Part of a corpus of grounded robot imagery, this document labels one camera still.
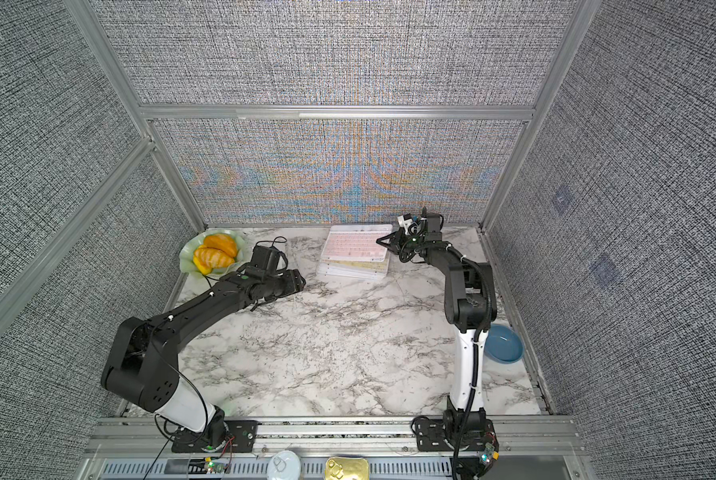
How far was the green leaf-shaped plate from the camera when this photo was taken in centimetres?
103

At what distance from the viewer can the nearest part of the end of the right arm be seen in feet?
2.76

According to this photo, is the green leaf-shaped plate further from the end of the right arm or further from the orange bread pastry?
the end of the right arm

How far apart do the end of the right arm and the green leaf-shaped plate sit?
20.4 inches
